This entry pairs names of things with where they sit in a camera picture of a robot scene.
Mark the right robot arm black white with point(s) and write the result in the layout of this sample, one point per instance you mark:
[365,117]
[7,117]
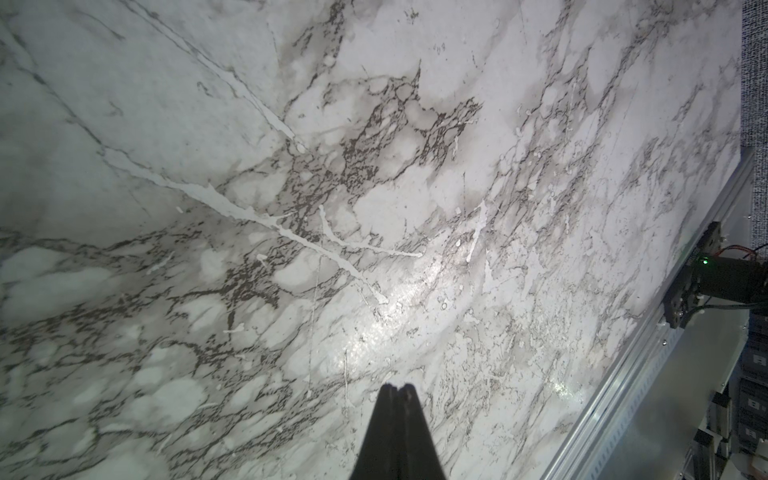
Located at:
[736,280]

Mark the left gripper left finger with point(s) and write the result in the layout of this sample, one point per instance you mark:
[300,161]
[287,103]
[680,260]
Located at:
[377,458]

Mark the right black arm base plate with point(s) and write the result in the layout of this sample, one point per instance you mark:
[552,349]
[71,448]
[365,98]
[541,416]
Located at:
[690,282]

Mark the aluminium front rail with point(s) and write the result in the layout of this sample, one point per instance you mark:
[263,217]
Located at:
[643,419]

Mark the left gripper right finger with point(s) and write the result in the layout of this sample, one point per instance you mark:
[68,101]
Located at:
[416,452]

